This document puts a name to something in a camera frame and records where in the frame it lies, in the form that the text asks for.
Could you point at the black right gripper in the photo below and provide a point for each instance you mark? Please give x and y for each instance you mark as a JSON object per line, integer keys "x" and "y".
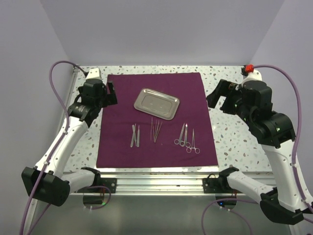
{"x": 222, "y": 89}

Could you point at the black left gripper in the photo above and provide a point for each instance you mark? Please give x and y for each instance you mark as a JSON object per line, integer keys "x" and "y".
{"x": 109, "y": 99}

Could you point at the steel instrument tray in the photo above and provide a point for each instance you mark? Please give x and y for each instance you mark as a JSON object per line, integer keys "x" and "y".
{"x": 157, "y": 104}

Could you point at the purple cloth wrap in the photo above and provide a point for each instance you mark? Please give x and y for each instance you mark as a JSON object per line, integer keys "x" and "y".
{"x": 116, "y": 127}

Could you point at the thin pointed steel tweezers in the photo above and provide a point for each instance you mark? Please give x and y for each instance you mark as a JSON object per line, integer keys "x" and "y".
{"x": 160, "y": 125}

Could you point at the steel forceps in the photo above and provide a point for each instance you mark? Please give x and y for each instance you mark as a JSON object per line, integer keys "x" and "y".
{"x": 190, "y": 146}

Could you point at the steel surgical scissors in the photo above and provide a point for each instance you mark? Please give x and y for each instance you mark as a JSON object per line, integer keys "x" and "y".
{"x": 179, "y": 141}
{"x": 185, "y": 135}

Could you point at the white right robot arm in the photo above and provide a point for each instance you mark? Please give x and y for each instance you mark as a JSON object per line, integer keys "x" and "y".
{"x": 289, "y": 200}

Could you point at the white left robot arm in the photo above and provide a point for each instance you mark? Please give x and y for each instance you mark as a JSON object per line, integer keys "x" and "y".
{"x": 56, "y": 157}

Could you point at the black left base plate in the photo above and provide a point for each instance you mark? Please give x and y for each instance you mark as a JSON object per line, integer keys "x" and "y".
{"x": 110, "y": 183}

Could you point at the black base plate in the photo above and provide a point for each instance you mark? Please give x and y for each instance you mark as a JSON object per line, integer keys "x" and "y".
{"x": 213, "y": 184}
{"x": 110, "y": 183}

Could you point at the aluminium frame rail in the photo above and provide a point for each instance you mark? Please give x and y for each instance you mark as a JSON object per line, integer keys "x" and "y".
{"x": 128, "y": 183}

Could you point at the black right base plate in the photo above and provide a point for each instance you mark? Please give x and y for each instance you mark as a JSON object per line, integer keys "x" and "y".
{"x": 213, "y": 184}

